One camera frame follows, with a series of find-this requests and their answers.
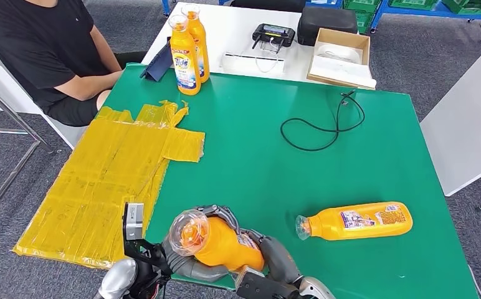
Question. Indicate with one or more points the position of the white bench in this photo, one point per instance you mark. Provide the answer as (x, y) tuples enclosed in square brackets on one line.
[(65, 134)]

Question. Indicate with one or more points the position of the green plastic crate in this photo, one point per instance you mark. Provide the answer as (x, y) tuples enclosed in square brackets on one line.
[(364, 22), (471, 5), (414, 3), (362, 5)]

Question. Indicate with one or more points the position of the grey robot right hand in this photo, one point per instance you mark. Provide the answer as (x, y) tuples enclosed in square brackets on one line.
[(279, 260)]

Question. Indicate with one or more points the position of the person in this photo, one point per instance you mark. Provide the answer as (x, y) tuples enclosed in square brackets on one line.
[(34, 45)]

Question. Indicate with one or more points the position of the white side table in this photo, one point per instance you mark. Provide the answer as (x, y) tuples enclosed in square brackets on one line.
[(465, 124)]

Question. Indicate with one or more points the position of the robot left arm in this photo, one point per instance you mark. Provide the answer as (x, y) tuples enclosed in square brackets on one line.
[(118, 276)]

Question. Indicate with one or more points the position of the blue metal rack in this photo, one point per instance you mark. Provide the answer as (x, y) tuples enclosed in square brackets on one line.
[(165, 7), (447, 12)]

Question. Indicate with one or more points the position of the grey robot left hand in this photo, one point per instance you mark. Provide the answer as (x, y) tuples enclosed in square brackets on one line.
[(203, 274)]

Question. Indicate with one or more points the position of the black remote controller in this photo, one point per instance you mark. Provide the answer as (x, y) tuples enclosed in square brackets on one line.
[(273, 35)]

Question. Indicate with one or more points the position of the grey metal frame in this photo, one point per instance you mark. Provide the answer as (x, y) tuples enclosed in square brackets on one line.
[(38, 140)]

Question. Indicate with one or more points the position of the cardboard box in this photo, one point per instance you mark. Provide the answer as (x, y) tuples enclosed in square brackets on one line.
[(337, 37)]

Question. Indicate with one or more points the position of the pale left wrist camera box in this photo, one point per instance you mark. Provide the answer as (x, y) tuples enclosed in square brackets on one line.
[(134, 221)]

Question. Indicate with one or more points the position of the tablet in blue case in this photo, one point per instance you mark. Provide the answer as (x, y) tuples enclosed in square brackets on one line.
[(158, 66)]

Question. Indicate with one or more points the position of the yellow tape sheet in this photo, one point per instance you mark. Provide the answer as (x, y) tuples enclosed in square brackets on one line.
[(100, 173)]

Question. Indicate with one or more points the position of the black carry case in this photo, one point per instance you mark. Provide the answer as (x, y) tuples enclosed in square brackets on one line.
[(326, 22)]

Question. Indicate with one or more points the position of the orange detergent bottle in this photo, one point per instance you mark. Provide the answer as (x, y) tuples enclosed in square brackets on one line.
[(224, 247), (202, 45), (360, 221), (184, 62)]

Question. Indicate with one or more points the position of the white foam sheet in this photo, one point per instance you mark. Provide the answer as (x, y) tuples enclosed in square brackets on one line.
[(341, 73)]

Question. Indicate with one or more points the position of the green table mat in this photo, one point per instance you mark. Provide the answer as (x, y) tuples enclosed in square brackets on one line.
[(244, 144)]

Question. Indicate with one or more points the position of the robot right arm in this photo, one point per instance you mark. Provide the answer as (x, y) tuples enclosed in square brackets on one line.
[(317, 291)]

